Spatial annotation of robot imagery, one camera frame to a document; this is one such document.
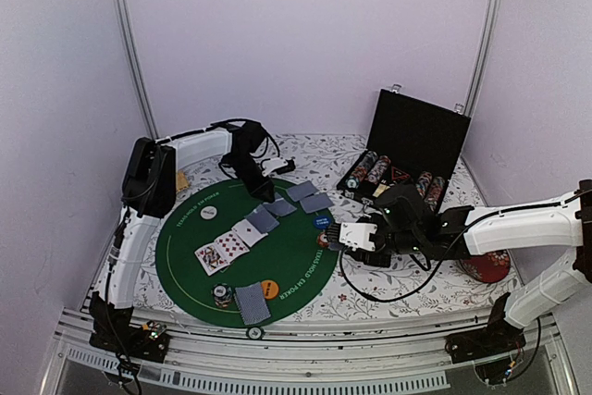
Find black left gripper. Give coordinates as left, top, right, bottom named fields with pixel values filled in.
left=226, top=153, right=275, bottom=203

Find blue checked card deck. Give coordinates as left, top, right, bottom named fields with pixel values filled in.
left=327, top=242, right=343, bottom=252

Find face-up ace diamonds card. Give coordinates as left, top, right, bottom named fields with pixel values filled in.
left=231, top=218, right=267, bottom=248

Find face-up ten red card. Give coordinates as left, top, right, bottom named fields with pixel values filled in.
left=214, top=230, right=250, bottom=262

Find aluminium corner post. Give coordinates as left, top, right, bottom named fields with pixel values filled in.
left=113, top=0, right=159, bottom=139
left=463, top=0, right=501, bottom=117

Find blue small blind button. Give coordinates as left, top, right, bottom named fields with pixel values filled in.
left=313, top=215, right=333, bottom=230

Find red triangle all-in marker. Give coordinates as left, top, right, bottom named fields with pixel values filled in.
left=388, top=166, right=411, bottom=184

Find green round poker mat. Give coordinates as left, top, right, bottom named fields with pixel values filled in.
left=155, top=180, right=337, bottom=328

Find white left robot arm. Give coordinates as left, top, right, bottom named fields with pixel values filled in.
left=90, top=118, right=295, bottom=352

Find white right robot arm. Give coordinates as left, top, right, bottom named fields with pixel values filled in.
left=325, top=179, right=591, bottom=361

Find face-down board card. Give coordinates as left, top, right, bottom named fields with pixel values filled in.
left=263, top=198, right=297, bottom=217
left=245, top=205, right=279, bottom=233

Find aluminium right corner post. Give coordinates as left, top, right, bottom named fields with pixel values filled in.
left=463, top=0, right=501, bottom=117

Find black poker chip case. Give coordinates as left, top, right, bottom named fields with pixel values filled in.
left=337, top=90, right=471, bottom=213

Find aluminium left corner post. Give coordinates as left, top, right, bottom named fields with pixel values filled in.
left=113, top=0, right=159, bottom=139

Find red floral bowl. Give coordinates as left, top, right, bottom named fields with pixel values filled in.
left=459, top=251, right=512, bottom=284

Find woven bamboo tray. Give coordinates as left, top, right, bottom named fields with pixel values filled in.
left=176, top=171, right=190, bottom=192

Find face-up queen card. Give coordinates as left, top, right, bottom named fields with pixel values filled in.
left=194, top=243, right=229, bottom=276

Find orange big blind button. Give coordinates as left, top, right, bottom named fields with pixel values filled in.
left=261, top=279, right=279, bottom=300

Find white dealer button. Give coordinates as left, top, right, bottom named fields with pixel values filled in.
left=200, top=205, right=217, bottom=220

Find small chip stack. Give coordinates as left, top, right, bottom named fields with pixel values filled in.
left=317, top=233, right=328, bottom=248

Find dealt cards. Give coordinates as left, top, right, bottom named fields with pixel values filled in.
left=234, top=282, right=271, bottom=326
left=287, top=180, right=334, bottom=214

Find boxed card deck in case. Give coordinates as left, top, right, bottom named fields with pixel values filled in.
left=373, top=184, right=389, bottom=197

